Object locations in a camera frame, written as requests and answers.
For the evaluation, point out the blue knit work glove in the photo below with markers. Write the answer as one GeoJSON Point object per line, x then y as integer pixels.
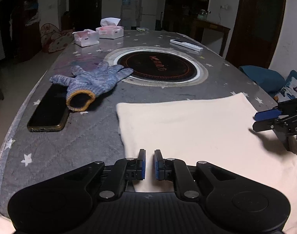
{"type": "Point", "coordinates": [97, 79]}

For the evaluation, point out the white refrigerator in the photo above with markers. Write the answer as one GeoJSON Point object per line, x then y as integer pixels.
{"type": "Point", "coordinates": [147, 8]}

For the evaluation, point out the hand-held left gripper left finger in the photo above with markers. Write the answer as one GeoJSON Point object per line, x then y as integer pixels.
{"type": "Point", "coordinates": [143, 167]}

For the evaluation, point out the white remote control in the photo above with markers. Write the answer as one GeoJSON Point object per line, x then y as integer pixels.
{"type": "Point", "coordinates": [186, 44]}

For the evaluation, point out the grey star-print tablecloth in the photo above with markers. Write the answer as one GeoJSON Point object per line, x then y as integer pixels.
{"type": "Point", "coordinates": [90, 136]}

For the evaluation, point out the dark wooden door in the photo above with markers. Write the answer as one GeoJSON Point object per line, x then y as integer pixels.
{"type": "Point", "coordinates": [255, 22]}

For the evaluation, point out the polka-dot fabric play tent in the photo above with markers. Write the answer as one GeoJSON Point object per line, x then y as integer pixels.
{"type": "Point", "coordinates": [54, 39]}

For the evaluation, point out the white wall socket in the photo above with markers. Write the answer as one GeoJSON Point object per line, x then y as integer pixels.
{"type": "Point", "coordinates": [225, 6]}

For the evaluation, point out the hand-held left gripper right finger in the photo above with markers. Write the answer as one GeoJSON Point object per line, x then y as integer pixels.
{"type": "Point", "coordinates": [157, 168]}

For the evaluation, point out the round black induction cooktop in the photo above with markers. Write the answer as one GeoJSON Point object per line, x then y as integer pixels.
{"type": "Point", "coordinates": [158, 66]}

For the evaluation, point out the cream cloth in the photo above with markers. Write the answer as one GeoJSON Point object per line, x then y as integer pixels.
{"type": "Point", "coordinates": [187, 126]}

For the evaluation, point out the butterfly-print cushion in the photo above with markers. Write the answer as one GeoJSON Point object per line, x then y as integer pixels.
{"type": "Point", "coordinates": [293, 87]}

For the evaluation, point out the dark wooden shelf cabinet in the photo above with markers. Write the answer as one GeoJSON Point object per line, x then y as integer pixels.
{"type": "Point", "coordinates": [187, 2]}

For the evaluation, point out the black smartphone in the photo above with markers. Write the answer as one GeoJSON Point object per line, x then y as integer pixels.
{"type": "Point", "coordinates": [49, 109]}

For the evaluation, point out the green glass kettle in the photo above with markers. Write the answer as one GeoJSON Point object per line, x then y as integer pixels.
{"type": "Point", "coordinates": [202, 14]}

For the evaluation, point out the white pink tissue box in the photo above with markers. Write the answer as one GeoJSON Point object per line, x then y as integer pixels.
{"type": "Point", "coordinates": [110, 30]}
{"type": "Point", "coordinates": [86, 37]}

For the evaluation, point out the small green packet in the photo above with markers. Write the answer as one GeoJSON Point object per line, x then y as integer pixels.
{"type": "Point", "coordinates": [141, 29]}

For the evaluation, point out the dark wooden side table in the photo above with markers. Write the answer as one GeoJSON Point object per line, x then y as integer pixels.
{"type": "Point", "coordinates": [211, 28]}

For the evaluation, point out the water dispenser with blue bottle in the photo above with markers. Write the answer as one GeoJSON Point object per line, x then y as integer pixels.
{"type": "Point", "coordinates": [127, 9]}

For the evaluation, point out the teal cushion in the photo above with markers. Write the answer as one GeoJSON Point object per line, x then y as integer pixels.
{"type": "Point", "coordinates": [263, 76]}

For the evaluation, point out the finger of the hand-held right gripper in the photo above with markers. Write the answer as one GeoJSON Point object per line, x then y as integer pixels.
{"type": "Point", "coordinates": [267, 125]}
{"type": "Point", "coordinates": [266, 115]}

